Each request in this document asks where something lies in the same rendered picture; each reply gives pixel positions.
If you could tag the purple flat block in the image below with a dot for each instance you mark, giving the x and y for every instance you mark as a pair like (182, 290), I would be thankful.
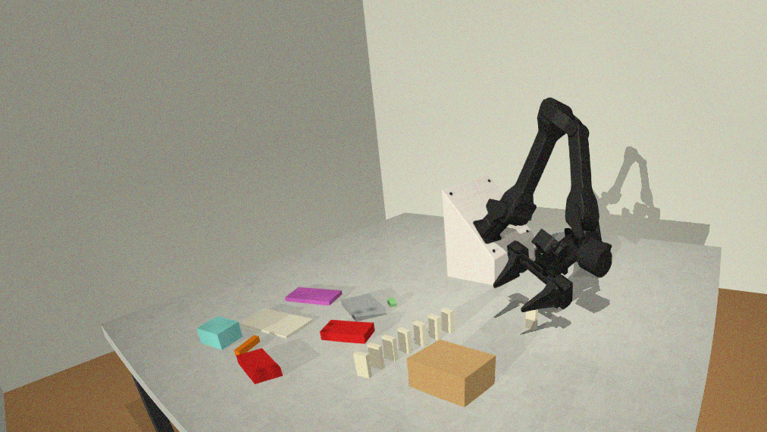
(313, 296)

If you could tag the red rectangular block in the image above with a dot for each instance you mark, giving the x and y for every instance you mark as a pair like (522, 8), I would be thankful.
(259, 366)
(347, 331)

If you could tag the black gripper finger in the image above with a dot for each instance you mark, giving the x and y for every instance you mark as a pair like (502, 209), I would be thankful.
(548, 297)
(510, 271)

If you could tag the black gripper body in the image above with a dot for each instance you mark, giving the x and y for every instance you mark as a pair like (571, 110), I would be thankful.
(543, 270)

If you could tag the teal block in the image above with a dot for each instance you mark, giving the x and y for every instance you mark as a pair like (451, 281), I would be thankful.
(219, 332)

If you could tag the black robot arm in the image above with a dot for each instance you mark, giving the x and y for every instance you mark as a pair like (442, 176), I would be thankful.
(516, 206)

